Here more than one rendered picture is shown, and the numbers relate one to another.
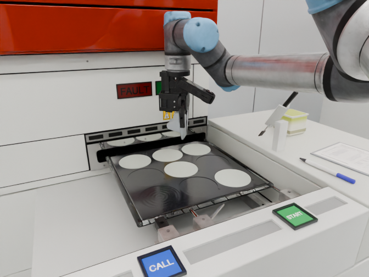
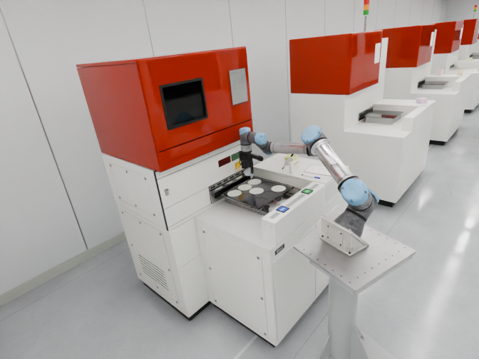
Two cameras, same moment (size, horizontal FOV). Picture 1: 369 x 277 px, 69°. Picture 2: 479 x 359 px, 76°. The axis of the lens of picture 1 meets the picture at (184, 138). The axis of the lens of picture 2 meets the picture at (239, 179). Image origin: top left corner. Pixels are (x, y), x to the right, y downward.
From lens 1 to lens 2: 141 cm
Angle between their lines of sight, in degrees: 18
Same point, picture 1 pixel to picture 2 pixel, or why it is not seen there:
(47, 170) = (197, 207)
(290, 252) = (308, 199)
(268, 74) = (289, 149)
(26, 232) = (190, 240)
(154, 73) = (230, 152)
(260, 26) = not seen: hidden behind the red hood
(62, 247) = (233, 226)
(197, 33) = (261, 139)
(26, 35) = (194, 151)
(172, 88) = (245, 158)
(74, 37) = (208, 147)
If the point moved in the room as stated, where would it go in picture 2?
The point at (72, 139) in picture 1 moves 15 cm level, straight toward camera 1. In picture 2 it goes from (204, 190) to (219, 196)
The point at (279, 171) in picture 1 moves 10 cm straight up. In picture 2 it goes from (294, 181) to (294, 168)
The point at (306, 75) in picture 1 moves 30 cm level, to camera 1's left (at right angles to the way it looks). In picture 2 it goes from (301, 150) to (256, 161)
